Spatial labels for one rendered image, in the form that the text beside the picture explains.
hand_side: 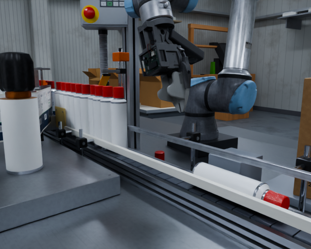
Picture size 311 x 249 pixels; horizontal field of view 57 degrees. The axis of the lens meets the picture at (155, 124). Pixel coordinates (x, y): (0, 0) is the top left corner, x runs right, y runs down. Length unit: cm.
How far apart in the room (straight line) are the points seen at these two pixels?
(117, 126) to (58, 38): 579
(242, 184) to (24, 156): 52
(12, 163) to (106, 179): 24
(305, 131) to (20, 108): 66
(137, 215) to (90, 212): 11
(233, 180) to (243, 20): 62
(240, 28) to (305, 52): 682
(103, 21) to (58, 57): 554
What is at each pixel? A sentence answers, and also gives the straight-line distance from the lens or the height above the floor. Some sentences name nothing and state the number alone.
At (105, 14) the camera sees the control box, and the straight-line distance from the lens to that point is 108.
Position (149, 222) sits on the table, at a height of 83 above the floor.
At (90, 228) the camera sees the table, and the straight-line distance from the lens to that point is 62.
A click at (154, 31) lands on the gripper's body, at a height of 122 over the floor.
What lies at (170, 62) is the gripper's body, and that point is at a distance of 65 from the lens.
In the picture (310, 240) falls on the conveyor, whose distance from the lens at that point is 53.
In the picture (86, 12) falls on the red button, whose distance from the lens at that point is 106.
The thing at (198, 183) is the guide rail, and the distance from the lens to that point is 62.
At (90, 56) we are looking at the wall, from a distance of 678.
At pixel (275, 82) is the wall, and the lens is 827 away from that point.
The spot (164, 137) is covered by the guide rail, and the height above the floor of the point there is 96.
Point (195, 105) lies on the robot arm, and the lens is 108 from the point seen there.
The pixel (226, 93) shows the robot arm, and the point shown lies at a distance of 100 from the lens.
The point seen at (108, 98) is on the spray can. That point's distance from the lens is 93.
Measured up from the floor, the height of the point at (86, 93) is 105.
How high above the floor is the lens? 114
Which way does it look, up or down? 11 degrees down
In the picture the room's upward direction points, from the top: straight up
